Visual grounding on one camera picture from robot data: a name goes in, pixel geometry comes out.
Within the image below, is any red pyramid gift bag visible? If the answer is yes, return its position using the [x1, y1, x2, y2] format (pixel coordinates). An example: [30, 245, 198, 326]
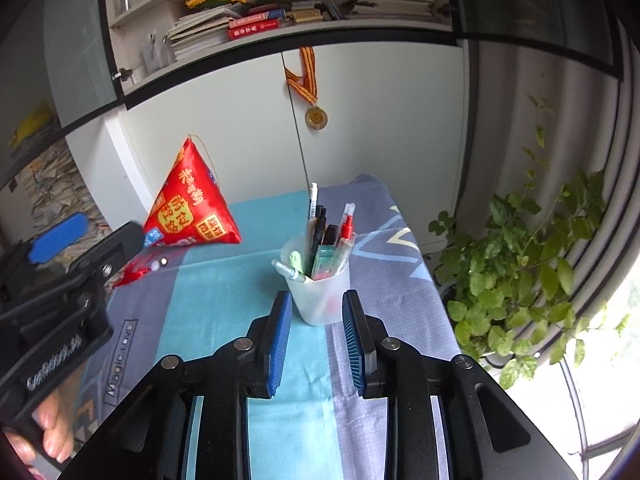
[143, 136, 242, 247]

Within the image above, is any white cabinet with shelves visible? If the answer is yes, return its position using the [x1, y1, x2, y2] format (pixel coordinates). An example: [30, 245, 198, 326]
[67, 29, 469, 252]

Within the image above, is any person's left hand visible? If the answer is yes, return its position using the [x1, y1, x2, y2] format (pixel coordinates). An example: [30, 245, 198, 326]
[3, 389, 74, 479]

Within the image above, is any red tassel with beads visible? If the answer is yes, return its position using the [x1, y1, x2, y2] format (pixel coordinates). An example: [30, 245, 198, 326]
[113, 257, 168, 288]

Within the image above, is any blue grey patterned tablecloth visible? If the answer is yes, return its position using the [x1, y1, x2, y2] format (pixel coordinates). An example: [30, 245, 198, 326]
[74, 176, 459, 479]

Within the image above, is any green white correction pen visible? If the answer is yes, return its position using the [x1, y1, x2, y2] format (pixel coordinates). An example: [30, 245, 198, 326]
[271, 250, 307, 283]

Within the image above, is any translucent white pen cup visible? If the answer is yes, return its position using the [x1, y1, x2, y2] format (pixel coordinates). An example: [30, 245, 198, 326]
[280, 236, 350, 326]

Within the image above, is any red book on shelf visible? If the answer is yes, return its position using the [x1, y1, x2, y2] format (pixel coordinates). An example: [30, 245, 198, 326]
[228, 18, 281, 40]

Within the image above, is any stack of books right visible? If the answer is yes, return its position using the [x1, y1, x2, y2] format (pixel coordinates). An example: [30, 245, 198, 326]
[342, 0, 435, 20]

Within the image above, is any black pen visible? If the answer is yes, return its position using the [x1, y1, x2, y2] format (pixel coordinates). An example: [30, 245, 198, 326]
[306, 205, 326, 278]

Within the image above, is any teal eraser pack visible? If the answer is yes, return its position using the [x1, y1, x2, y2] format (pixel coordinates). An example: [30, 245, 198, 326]
[311, 245, 335, 281]

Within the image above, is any gold medal striped ribbon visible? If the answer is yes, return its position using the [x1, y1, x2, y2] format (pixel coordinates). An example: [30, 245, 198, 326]
[284, 47, 329, 131]

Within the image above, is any stack of books left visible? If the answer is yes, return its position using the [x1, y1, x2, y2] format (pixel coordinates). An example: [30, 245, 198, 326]
[166, 6, 241, 61]

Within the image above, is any red capped pen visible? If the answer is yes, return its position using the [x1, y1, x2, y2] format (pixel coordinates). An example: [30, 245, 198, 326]
[332, 203, 356, 274]

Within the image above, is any green potted plant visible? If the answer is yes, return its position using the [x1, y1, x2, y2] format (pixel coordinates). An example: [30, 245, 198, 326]
[427, 94, 610, 389]

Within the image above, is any white pen tall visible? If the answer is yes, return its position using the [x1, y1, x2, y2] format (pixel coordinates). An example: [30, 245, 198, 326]
[307, 182, 318, 240]

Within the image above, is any stack of books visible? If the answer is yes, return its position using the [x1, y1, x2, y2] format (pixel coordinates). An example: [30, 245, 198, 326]
[342, 0, 435, 20]
[166, 6, 241, 61]

